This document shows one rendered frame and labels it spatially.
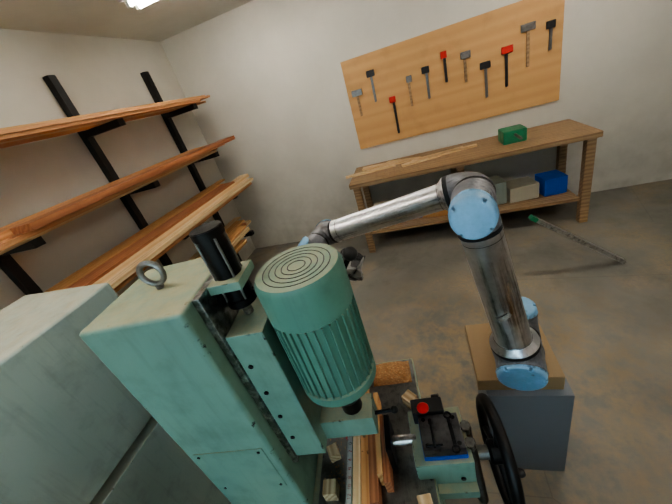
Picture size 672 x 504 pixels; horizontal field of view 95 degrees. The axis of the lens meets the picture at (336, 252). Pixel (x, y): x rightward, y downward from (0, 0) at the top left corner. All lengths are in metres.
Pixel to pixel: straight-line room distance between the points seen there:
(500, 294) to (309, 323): 0.62
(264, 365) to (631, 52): 4.03
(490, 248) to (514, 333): 0.32
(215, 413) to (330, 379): 0.26
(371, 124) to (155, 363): 3.37
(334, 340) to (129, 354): 0.38
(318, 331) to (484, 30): 3.46
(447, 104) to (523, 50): 0.75
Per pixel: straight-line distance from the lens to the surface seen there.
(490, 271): 0.95
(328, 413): 0.89
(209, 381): 0.69
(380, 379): 1.10
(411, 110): 3.71
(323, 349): 0.60
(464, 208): 0.84
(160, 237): 2.87
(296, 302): 0.53
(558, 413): 1.63
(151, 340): 0.66
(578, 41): 4.00
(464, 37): 3.72
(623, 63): 4.18
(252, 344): 0.64
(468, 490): 0.98
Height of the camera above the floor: 1.77
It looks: 27 degrees down
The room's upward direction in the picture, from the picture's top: 18 degrees counter-clockwise
